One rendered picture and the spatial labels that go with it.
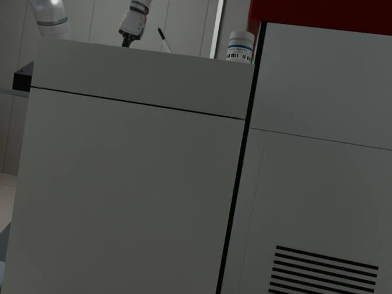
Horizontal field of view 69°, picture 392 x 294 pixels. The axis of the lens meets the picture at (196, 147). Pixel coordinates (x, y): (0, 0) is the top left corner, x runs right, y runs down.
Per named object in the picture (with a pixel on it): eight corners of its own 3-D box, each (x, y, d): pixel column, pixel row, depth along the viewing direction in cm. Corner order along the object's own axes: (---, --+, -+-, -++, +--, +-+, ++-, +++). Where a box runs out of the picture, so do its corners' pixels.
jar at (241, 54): (248, 73, 85) (254, 41, 85) (249, 66, 78) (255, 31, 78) (224, 69, 86) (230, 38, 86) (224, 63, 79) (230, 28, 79)
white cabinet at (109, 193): (216, 266, 173) (240, 133, 170) (193, 418, 78) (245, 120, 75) (117, 244, 182) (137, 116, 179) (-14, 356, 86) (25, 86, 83)
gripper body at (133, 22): (150, 17, 133) (142, 40, 134) (131, 10, 134) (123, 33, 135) (146, 10, 126) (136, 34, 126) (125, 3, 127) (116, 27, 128)
